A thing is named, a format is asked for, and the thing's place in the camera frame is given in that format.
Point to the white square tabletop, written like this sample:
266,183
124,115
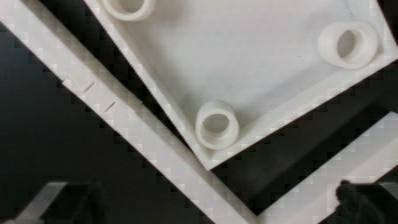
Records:
246,60

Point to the white U-shaped fence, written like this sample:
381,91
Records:
362,163

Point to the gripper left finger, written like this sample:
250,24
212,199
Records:
67,204

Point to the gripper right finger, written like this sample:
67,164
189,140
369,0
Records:
369,204

